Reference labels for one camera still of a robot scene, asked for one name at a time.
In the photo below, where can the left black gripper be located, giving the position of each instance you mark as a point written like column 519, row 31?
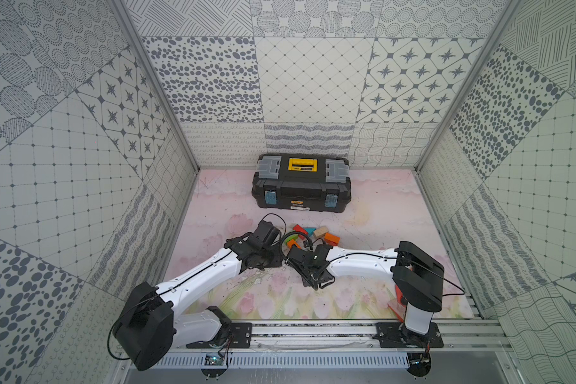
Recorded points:
column 273, row 242

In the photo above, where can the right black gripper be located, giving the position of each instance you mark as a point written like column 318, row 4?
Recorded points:
column 307, row 282

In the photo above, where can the orange rectangular block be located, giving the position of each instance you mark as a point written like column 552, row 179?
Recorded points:
column 331, row 239

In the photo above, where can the natural wood rectangular block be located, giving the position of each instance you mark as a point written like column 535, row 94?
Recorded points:
column 320, row 232

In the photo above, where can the red rectangular block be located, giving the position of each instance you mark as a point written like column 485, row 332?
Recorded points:
column 300, row 229

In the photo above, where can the green rectangular block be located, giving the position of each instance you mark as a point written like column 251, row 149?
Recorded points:
column 291, row 237

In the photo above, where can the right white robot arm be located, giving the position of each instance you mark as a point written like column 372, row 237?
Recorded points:
column 418, row 276

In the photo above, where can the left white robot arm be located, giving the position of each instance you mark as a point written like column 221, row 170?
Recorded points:
column 154, row 319

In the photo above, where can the teal triangular block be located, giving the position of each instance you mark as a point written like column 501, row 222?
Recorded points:
column 311, row 231

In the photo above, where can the aluminium front rail frame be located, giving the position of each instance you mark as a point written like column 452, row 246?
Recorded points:
column 335, row 335

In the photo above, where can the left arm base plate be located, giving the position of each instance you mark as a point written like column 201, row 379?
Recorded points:
column 238, row 335

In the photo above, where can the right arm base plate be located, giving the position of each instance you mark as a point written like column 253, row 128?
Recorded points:
column 396, row 335

